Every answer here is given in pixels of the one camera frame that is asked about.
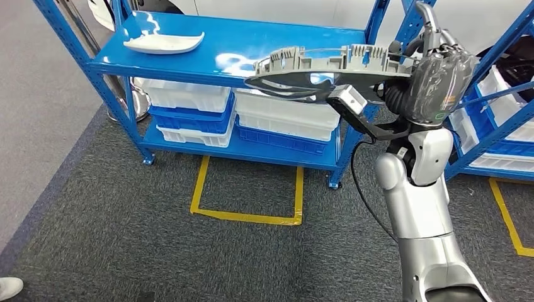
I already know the chrome stanchion post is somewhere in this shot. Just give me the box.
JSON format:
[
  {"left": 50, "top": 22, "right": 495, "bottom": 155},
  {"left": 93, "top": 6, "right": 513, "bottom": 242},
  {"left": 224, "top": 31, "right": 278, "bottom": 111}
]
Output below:
[{"left": 56, "top": 0, "right": 152, "bottom": 124}]

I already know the blue metal shelf rack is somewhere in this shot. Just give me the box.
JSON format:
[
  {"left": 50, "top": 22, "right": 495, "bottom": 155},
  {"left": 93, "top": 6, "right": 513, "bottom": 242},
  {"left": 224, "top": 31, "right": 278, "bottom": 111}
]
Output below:
[
  {"left": 444, "top": 0, "right": 534, "bottom": 182},
  {"left": 32, "top": 0, "right": 437, "bottom": 191}
]

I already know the yellow floor tape outline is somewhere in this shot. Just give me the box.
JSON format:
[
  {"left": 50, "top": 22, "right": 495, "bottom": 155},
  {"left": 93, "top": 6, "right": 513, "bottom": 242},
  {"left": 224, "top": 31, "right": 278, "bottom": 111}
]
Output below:
[{"left": 190, "top": 155, "right": 305, "bottom": 227}]

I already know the white car with red stripe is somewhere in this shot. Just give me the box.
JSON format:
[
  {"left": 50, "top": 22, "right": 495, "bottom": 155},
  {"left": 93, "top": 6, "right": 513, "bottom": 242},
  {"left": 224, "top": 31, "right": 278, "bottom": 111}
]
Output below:
[{"left": 88, "top": 0, "right": 534, "bottom": 55}]

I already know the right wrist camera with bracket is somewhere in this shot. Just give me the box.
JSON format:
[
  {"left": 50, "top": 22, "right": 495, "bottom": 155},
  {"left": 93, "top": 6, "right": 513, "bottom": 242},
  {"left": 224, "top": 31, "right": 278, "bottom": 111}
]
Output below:
[{"left": 326, "top": 84, "right": 412, "bottom": 142}]

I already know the black camera cable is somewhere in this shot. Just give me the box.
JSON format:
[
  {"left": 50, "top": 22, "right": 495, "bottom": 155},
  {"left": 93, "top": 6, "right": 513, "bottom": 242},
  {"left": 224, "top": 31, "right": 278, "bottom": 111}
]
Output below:
[{"left": 349, "top": 139, "right": 399, "bottom": 245}]

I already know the blue plastic bin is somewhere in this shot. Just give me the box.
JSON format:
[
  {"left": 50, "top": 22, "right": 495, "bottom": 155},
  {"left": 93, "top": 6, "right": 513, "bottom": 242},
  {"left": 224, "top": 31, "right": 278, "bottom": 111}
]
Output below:
[
  {"left": 236, "top": 117, "right": 339, "bottom": 156},
  {"left": 148, "top": 92, "right": 237, "bottom": 135},
  {"left": 460, "top": 85, "right": 534, "bottom": 157}
]

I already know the white plastic trim part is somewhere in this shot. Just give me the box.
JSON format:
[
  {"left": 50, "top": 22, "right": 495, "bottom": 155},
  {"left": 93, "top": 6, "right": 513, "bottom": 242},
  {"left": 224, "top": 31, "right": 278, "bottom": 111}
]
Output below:
[{"left": 123, "top": 31, "right": 206, "bottom": 55}]

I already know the silver plastic wheel hubcap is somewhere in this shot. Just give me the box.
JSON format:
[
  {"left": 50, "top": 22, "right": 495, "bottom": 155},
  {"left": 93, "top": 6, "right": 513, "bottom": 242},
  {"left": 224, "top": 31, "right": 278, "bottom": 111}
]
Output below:
[{"left": 244, "top": 44, "right": 420, "bottom": 104}]

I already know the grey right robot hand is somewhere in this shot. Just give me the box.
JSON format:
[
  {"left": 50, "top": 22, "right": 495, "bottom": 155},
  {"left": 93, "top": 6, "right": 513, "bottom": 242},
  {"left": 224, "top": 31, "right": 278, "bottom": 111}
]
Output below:
[{"left": 389, "top": 1, "right": 480, "bottom": 128}]

